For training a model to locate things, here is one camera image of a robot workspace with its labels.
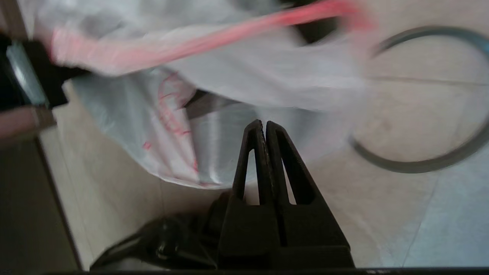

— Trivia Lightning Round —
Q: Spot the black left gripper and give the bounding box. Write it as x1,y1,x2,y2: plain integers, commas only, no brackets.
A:
0,32,91,112

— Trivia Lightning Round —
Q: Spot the grey bin retaining ring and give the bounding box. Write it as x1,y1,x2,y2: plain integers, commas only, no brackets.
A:
349,26,489,174

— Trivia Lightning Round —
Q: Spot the fresh white red plastic bag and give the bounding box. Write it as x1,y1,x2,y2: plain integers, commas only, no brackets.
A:
36,0,374,190

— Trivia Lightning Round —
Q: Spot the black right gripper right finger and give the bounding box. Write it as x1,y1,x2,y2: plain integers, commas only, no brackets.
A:
266,121,350,248

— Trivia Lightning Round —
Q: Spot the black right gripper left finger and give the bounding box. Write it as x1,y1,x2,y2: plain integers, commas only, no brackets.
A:
218,119,284,269

